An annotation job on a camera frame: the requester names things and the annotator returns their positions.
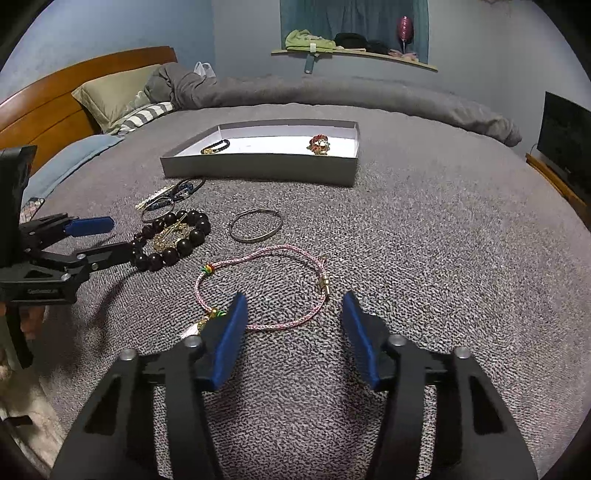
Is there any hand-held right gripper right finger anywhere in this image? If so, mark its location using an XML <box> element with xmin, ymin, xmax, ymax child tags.
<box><xmin>341</xmin><ymin>290</ymin><xmax>539</xmax><ymax>480</ymax></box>

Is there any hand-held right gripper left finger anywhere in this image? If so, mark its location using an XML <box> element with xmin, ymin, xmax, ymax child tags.
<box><xmin>51</xmin><ymin>291</ymin><xmax>250</xmax><ymax>480</ymax></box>

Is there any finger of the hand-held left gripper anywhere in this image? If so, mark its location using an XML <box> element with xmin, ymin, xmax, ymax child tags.
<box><xmin>19</xmin><ymin>213</ymin><xmax>116</xmax><ymax>241</ymax></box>
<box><xmin>28</xmin><ymin>240</ymin><xmax>138</xmax><ymax>283</ymax></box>

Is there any dark wooden bead bracelet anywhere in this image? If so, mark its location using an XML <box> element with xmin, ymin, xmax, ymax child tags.
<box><xmin>131</xmin><ymin>209</ymin><xmax>212</xmax><ymax>272</ymax></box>

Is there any gold chain bracelet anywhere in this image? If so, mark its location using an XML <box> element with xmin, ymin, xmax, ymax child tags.
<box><xmin>152</xmin><ymin>222</ymin><xmax>192</xmax><ymax>252</ymax></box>

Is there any thin dark bangle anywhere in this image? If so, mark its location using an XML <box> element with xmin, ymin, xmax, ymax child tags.
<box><xmin>141</xmin><ymin>202</ymin><xmax>177</xmax><ymax>223</ymax></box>

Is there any gold bar hair clip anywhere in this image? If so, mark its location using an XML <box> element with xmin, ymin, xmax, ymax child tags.
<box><xmin>135</xmin><ymin>185</ymin><xmax>176</xmax><ymax>212</ymax></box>

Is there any blue and black braided bracelet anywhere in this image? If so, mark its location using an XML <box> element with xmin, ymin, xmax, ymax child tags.
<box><xmin>152</xmin><ymin>178</ymin><xmax>206</xmax><ymax>206</ymax></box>

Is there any pink braided cord bracelet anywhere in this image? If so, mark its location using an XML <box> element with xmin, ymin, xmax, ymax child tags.
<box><xmin>182</xmin><ymin>244</ymin><xmax>331</xmax><ymax>340</ymax></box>

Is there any silver bangle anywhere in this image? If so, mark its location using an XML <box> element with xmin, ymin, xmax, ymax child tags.
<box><xmin>228</xmin><ymin>208</ymin><xmax>283</xmax><ymax>244</ymax></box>

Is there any grey shallow cardboard box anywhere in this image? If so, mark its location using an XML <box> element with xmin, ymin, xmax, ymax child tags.
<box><xmin>160</xmin><ymin>119</ymin><xmax>360</xmax><ymax>188</ymax></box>

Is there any person's left hand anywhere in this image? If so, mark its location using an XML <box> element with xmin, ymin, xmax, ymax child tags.
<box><xmin>19</xmin><ymin>305</ymin><xmax>48</xmax><ymax>341</ymax></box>

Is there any patterned cloth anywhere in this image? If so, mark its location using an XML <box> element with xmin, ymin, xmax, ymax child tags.
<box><xmin>21</xmin><ymin>196</ymin><xmax>47</xmax><ymax>223</ymax></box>

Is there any light blue blanket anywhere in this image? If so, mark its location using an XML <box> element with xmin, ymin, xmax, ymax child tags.
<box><xmin>18</xmin><ymin>134</ymin><xmax>125</xmax><ymax>204</ymax></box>

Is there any wooden headboard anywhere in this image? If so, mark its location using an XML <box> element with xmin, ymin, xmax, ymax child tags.
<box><xmin>0</xmin><ymin>46</ymin><xmax>178</xmax><ymax>176</ymax></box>

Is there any grey speckled blanket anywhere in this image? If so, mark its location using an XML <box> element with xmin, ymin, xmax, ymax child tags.
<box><xmin>32</xmin><ymin>104</ymin><xmax>591</xmax><ymax>480</ymax></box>

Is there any striped pillow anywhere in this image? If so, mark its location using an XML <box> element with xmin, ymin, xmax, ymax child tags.
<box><xmin>111</xmin><ymin>102</ymin><xmax>176</xmax><ymax>136</ymax></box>

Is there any olive pillow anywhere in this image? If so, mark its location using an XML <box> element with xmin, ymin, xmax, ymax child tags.
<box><xmin>71</xmin><ymin>64</ymin><xmax>162</xmax><ymax>134</ymax></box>

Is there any grey duvet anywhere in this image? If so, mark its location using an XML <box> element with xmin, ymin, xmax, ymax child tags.
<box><xmin>143</xmin><ymin>62</ymin><xmax>522</xmax><ymax>147</ymax></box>

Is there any wooden stand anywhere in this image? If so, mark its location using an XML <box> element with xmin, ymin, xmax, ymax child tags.
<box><xmin>525</xmin><ymin>152</ymin><xmax>591</xmax><ymax>232</ymax></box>

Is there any green cloth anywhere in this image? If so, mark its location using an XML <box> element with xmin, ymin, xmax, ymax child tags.
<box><xmin>285</xmin><ymin>29</ymin><xmax>337</xmax><ymax>52</ymax></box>

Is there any wooden window shelf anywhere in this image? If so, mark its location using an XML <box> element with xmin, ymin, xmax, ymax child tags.
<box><xmin>271</xmin><ymin>47</ymin><xmax>438</xmax><ymax>72</ymax></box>

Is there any black monitor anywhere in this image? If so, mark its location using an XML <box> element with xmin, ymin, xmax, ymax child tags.
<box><xmin>536</xmin><ymin>91</ymin><xmax>591</xmax><ymax>204</ymax></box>

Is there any black cloth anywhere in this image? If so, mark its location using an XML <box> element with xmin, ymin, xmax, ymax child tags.
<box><xmin>333</xmin><ymin>32</ymin><xmax>391</xmax><ymax>54</ymax></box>

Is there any teal curtain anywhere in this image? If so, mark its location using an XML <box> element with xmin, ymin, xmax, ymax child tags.
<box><xmin>280</xmin><ymin>0</ymin><xmax>429</xmax><ymax>63</ymax></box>

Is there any pink wine glass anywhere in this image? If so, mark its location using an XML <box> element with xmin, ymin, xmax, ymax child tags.
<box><xmin>397</xmin><ymin>16</ymin><xmax>414</xmax><ymax>55</ymax></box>

